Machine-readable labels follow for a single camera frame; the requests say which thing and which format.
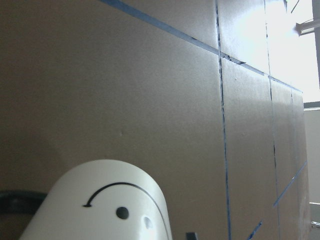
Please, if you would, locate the crossing blue tape strip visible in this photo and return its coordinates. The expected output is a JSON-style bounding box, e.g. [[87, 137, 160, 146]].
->
[[215, 0, 232, 240]]

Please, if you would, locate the long blue tape strip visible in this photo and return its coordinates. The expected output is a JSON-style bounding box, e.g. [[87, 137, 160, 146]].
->
[[101, 0, 303, 93]]

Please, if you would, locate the black cable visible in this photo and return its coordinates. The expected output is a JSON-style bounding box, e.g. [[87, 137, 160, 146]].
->
[[0, 190, 50, 215]]

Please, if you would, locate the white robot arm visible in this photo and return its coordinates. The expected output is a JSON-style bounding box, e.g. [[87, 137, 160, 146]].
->
[[21, 160, 172, 240]]

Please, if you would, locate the white metal frame bar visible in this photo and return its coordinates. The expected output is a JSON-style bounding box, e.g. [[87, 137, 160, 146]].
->
[[295, 19, 314, 36]]

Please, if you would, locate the short diagonal blue tape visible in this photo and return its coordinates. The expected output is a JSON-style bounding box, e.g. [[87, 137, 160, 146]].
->
[[247, 160, 308, 240]]

